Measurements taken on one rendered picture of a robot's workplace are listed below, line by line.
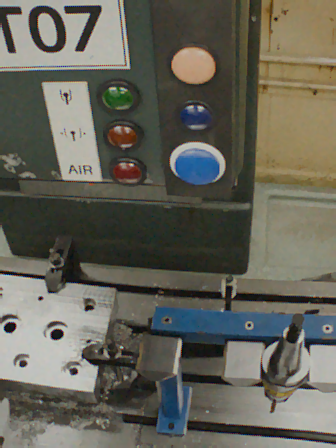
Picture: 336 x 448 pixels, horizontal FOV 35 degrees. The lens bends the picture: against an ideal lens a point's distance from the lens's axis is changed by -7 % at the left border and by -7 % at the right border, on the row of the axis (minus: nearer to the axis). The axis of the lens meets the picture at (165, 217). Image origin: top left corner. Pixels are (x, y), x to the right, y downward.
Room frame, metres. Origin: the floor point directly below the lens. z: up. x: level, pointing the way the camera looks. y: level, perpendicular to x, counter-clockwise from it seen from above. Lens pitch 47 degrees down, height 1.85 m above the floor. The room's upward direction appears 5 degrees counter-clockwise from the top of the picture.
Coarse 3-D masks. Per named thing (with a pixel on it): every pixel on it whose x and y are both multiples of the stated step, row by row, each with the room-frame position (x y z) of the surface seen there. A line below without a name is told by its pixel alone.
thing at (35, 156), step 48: (144, 0) 0.29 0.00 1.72; (240, 0) 0.29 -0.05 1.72; (144, 48) 0.29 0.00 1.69; (240, 48) 0.29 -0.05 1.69; (0, 96) 0.31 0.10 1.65; (96, 96) 0.30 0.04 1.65; (144, 96) 0.29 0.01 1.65; (240, 96) 0.29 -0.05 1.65; (0, 144) 0.31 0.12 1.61; (48, 144) 0.30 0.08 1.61; (144, 144) 0.29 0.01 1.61; (240, 144) 0.29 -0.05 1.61
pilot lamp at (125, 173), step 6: (114, 168) 0.29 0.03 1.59; (120, 168) 0.29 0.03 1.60; (126, 168) 0.29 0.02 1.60; (132, 168) 0.29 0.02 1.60; (114, 174) 0.29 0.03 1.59; (120, 174) 0.29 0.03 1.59; (126, 174) 0.29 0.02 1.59; (132, 174) 0.29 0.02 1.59; (138, 174) 0.29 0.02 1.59; (120, 180) 0.29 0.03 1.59; (126, 180) 0.29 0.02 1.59; (132, 180) 0.29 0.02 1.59; (138, 180) 0.29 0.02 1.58
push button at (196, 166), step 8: (184, 152) 0.28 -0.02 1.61; (192, 152) 0.28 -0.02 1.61; (200, 152) 0.28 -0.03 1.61; (208, 152) 0.28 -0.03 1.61; (176, 160) 0.28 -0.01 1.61; (184, 160) 0.28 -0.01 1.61; (192, 160) 0.28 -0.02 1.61; (200, 160) 0.27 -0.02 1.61; (208, 160) 0.27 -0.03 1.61; (216, 160) 0.27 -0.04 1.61; (176, 168) 0.28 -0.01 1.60; (184, 168) 0.28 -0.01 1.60; (192, 168) 0.27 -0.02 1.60; (200, 168) 0.27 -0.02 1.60; (208, 168) 0.27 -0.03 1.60; (216, 168) 0.27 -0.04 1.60; (184, 176) 0.28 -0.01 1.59; (192, 176) 0.27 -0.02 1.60; (200, 176) 0.27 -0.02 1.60; (208, 176) 0.27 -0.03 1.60; (216, 176) 0.27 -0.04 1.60; (200, 184) 0.28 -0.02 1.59
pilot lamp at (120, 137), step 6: (120, 126) 0.29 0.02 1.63; (114, 132) 0.29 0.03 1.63; (120, 132) 0.29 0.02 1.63; (126, 132) 0.29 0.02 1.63; (132, 132) 0.29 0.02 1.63; (114, 138) 0.29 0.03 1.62; (120, 138) 0.29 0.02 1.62; (126, 138) 0.29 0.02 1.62; (132, 138) 0.29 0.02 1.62; (114, 144) 0.29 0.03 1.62; (120, 144) 0.29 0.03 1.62; (126, 144) 0.29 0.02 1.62; (132, 144) 0.29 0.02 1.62
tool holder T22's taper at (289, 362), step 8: (280, 344) 0.32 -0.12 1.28; (288, 344) 0.31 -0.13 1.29; (296, 344) 0.31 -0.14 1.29; (272, 352) 0.33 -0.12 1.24; (280, 352) 0.31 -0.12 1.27; (288, 352) 0.31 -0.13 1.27; (296, 352) 0.31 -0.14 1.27; (272, 360) 0.32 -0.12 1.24; (280, 360) 0.31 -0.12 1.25; (288, 360) 0.30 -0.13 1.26; (296, 360) 0.30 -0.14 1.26; (272, 368) 0.31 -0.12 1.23; (280, 368) 0.30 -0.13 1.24; (288, 368) 0.30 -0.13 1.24; (296, 368) 0.30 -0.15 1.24; (288, 376) 0.30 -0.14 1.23
